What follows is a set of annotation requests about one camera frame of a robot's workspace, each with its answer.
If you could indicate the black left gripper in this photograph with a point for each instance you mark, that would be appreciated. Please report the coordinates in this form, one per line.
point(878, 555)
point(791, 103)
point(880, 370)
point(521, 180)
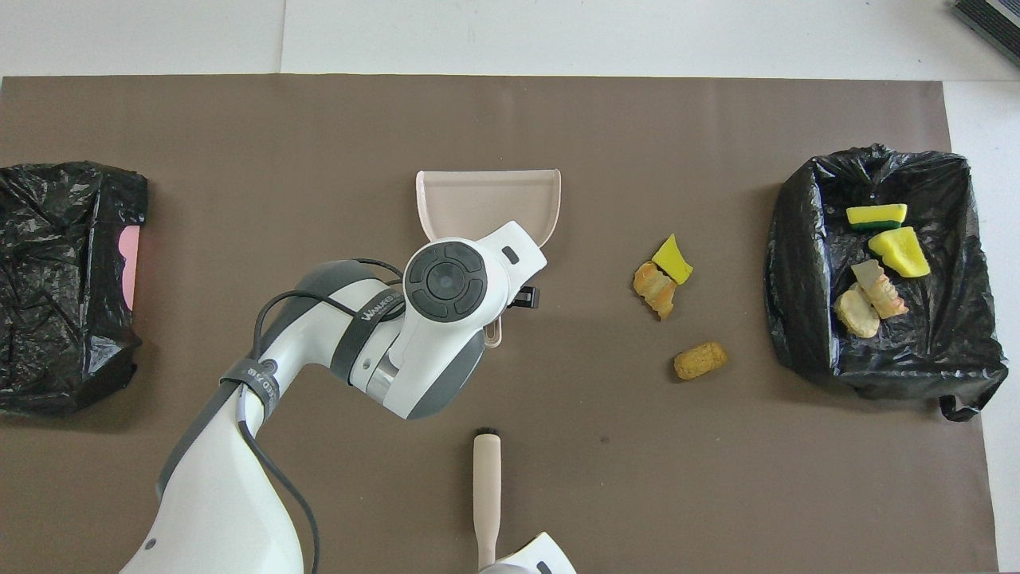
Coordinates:
point(527, 298)

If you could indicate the beige plastic dustpan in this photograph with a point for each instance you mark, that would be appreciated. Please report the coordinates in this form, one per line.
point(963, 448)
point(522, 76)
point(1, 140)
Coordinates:
point(486, 199)

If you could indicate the orange striped sponge piece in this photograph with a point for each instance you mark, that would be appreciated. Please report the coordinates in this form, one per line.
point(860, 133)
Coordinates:
point(655, 290)

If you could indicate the yellow sponge piece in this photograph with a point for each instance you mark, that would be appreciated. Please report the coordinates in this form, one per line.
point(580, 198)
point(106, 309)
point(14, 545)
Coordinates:
point(900, 253)
point(876, 214)
point(672, 261)

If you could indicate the mustard brown sponge piece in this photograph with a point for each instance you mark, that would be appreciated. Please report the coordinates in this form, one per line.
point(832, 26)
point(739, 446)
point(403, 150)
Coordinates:
point(700, 360)

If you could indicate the beige brush with black bristles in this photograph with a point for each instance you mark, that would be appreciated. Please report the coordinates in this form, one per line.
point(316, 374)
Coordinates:
point(487, 486)

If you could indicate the pale cream sponge piece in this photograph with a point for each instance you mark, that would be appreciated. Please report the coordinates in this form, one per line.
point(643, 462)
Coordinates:
point(857, 315)
point(880, 291)

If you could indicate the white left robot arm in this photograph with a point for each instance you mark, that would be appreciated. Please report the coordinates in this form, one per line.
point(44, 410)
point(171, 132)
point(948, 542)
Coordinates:
point(223, 494)

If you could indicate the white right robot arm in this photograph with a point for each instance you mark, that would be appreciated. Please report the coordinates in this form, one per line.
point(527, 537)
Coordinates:
point(526, 558)

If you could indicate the open bin with black bag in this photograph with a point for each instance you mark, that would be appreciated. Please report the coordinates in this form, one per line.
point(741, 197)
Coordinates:
point(940, 335)

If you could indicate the pink bin in black bag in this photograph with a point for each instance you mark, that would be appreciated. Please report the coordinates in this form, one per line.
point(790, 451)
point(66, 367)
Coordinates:
point(56, 279)

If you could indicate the brown paper table mat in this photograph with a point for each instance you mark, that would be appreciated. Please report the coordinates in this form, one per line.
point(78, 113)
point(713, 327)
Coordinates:
point(239, 159)

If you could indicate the dark grey ribbed device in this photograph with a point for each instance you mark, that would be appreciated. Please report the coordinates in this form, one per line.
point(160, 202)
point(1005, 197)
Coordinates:
point(992, 22)

